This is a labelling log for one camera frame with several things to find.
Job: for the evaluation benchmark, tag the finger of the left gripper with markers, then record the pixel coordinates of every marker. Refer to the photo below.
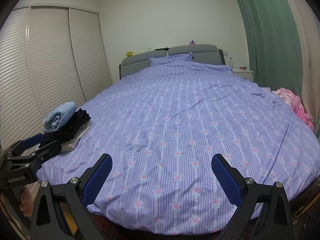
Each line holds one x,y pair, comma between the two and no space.
46,153
20,146

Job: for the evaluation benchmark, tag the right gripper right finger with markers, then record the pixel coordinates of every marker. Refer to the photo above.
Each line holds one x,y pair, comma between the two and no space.
274,221

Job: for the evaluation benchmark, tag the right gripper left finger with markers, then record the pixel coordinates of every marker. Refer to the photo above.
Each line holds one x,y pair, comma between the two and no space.
48,220

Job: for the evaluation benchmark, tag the light blue padded pants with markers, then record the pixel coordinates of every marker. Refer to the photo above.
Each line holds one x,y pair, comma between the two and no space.
58,117

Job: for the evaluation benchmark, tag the left hand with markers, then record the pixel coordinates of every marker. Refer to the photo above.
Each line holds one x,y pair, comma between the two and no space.
26,203

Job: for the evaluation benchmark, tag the black folded garment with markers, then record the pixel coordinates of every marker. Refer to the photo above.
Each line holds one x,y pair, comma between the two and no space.
68,131

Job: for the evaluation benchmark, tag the white folded garment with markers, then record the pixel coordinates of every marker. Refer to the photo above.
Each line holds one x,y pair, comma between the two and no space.
71,145

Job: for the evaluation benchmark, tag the white louvered wardrobe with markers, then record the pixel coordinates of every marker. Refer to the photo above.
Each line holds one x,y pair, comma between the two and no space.
49,55

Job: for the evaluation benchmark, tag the pink blanket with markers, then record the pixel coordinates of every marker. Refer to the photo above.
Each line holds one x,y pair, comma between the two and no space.
296,105

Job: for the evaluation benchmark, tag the purple floral striped duvet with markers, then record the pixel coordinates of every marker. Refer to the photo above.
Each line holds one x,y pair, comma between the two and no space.
162,125

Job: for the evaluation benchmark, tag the yellow toy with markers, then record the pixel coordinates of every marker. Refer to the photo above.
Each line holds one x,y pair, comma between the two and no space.
129,54

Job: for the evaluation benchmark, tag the white nightstand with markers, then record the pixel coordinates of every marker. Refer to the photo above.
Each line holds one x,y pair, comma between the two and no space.
244,73

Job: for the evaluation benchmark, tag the clear water bottle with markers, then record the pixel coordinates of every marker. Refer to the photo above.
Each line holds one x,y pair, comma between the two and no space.
231,62

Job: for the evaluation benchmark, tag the grey upholstered headboard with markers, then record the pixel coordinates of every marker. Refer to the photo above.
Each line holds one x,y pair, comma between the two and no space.
201,53

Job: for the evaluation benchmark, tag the purple floral pillow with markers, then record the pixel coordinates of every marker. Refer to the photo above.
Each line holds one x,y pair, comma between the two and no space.
154,61

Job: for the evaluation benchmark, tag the green curtain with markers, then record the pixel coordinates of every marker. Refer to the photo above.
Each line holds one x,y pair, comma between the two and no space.
273,42

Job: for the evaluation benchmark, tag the beige curtain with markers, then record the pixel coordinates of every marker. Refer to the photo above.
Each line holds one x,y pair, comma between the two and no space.
308,30

